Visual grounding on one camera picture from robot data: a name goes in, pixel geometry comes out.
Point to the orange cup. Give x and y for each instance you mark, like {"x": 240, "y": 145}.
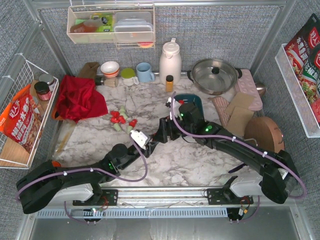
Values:
{"x": 56, "y": 164}

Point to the white orange striped bowl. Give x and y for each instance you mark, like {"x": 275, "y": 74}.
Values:
{"x": 110, "y": 69}

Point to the red cloth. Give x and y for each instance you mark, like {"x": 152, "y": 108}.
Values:
{"x": 78, "y": 99}

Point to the red seasoning packet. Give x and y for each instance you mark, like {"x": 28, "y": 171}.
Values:
{"x": 303, "y": 52}

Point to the brown cardboard sheet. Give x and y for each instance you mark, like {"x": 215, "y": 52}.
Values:
{"x": 239, "y": 120}
{"x": 242, "y": 100}

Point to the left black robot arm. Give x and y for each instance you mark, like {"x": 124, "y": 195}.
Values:
{"x": 38, "y": 187}

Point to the dark lid jar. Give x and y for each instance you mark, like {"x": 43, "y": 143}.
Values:
{"x": 42, "y": 90}

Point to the striped oven mitt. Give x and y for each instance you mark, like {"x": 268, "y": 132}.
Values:
{"x": 221, "y": 105}

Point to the pink egg tray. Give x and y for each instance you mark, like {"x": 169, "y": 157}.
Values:
{"x": 246, "y": 85}

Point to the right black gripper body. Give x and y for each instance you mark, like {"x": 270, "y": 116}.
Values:
{"x": 163, "y": 130}

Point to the round wooden board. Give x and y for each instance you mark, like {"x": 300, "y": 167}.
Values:
{"x": 264, "y": 132}

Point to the stainless steel pot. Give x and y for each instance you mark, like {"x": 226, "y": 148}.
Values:
{"x": 214, "y": 76}

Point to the pepper grinder bottle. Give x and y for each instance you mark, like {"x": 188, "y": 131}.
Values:
{"x": 109, "y": 82}

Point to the red snack bag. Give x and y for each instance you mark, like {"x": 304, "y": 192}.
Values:
{"x": 20, "y": 121}

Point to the clear plastic container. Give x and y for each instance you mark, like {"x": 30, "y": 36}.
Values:
{"x": 133, "y": 26}

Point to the cream wall storage box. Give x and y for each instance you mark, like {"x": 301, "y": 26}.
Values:
{"x": 82, "y": 30}

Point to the white thermos jug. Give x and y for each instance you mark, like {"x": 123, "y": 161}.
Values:
{"x": 170, "y": 62}

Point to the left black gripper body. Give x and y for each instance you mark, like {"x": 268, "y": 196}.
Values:
{"x": 149, "y": 145}

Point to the teal storage basket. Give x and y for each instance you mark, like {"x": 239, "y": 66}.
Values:
{"x": 190, "y": 98}

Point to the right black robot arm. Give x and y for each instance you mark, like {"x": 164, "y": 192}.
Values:
{"x": 278, "y": 171}

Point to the white wire side basket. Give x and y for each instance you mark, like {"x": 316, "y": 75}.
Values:
{"x": 13, "y": 155}

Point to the brown paper bag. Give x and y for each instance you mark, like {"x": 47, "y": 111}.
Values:
{"x": 89, "y": 70}

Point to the silver lid jar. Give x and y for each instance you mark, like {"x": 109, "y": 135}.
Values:
{"x": 49, "y": 79}

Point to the green lidded cup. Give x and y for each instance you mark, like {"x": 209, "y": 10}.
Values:
{"x": 129, "y": 77}

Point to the blue mug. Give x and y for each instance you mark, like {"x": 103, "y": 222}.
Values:
{"x": 144, "y": 73}

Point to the orange spice bottle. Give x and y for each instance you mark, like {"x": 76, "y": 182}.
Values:
{"x": 169, "y": 83}

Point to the white right wall basket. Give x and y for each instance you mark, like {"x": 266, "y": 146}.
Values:
{"x": 302, "y": 107}

